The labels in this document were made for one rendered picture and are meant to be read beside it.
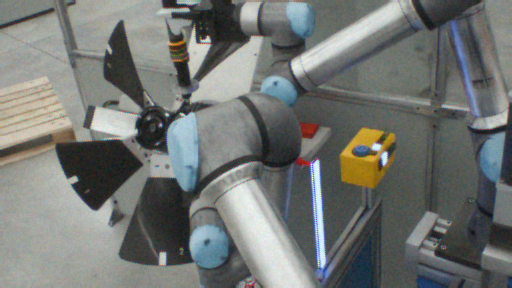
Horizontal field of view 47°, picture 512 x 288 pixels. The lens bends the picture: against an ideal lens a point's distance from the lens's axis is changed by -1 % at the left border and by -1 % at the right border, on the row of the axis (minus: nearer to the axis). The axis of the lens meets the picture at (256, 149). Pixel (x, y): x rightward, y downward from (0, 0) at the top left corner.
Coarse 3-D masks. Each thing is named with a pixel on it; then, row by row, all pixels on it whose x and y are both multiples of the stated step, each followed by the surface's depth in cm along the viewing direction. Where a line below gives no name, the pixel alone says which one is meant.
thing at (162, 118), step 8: (144, 112) 158; (152, 112) 157; (160, 112) 156; (168, 112) 155; (176, 112) 161; (184, 112) 165; (136, 120) 158; (144, 120) 158; (152, 120) 157; (160, 120) 155; (168, 120) 153; (176, 120) 156; (136, 128) 158; (144, 128) 157; (160, 128) 154; (168, 128) 153; (136, 136) 157; (144, 136) 156; (152, 136) 156; (160, 136) 155; (144, 144) 156; (152, 144) 155; (160, 144) 153; (160, 152) 159; (168, 152) 159
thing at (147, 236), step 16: (144, 192) 156; (160, 192) 157; (176, 192) 158; (144, 208) 155; (160, 208) 156; (176, 208) 157; (144, 224) 155; (160, 224) 155; (176, 224) 156; (128, 240) 154; (144, 240) 154; (160, 240) 154; (176, 240) 155; (128, 256) 154; (144, 256) 154; (176, 256) 154
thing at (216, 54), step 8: (248, 40) 148; (216, 48) 157; (224, 48) 153; (232, 48) 150; (208, 56) 160; (216, 56) 154; (224, 56) 151; (208, 64) 155; (216, 64) 152; (200, 72) 156; (208, 72) 152; (200, 80) 153
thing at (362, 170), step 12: (360, 132) 171; (372, 132) 171; (348, 144) 167; (360, 144) 166; (372, 144) 165; (384, 144) 165; (348, 156) 162; (360, 156) 160; (372, 156) 160; (348, 168) 163; (360, 168) 161; (372, 168) 159; (384, 168) 166; (348, 180) 166; (360, 180) 163; (372, 180) 161
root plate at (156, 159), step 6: (150, 156) 158; (156, 156) 159; (162, 156) 159; (168, 156) 160; (150, 162) 158; (156, 162) 159; (162, 162) 159; (168, 162) 160; (150, 168) 158; (156, 168) 158; (162, 168) 159; (150, 174) 157; (156, 174) 158; (162, 174) 158; (168, 174) 159; (174, 174) 160
